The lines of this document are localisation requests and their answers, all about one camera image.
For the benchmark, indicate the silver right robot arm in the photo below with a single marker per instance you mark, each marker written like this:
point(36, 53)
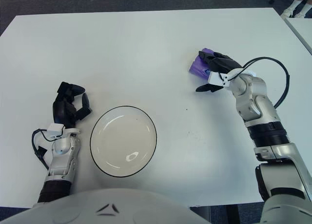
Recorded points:
point(253, 97)

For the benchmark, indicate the white wrist module box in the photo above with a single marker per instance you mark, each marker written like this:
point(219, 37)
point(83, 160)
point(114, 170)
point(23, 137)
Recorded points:
point(218, 79)
point(55, 130)

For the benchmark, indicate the white plate with black rim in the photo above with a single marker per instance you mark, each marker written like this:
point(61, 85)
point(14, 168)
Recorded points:
point(123, 141)

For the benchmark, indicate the dark table leg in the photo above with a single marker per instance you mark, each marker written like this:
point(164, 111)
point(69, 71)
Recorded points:
point(232, 214)

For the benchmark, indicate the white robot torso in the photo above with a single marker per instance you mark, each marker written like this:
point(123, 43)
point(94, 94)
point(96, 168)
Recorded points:
point(97, 204)

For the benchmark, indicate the purple tissue paper pack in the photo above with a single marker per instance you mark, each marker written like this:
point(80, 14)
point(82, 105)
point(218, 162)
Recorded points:
point(197, 67)

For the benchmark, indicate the white left wrist module box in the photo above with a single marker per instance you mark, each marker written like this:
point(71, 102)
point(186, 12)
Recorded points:
point(55, 130)

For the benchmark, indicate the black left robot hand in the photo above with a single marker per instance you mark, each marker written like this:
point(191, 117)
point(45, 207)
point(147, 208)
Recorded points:
point(61, 109)

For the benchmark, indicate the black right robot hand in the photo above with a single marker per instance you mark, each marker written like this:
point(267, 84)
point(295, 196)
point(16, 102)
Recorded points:
point(224, 62)

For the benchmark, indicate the white neighbouring table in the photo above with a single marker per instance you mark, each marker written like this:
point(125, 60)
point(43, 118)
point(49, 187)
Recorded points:
point(302, 31)

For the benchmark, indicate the white right wrist module box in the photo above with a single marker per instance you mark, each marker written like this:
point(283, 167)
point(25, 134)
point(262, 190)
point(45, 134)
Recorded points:
point(218, 79)

